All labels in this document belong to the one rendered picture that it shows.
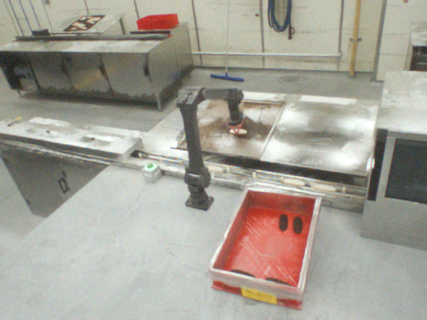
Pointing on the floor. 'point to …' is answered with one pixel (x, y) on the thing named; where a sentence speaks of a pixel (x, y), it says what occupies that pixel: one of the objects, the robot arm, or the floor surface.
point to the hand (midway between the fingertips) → (238, 130)
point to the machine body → (53, 170)
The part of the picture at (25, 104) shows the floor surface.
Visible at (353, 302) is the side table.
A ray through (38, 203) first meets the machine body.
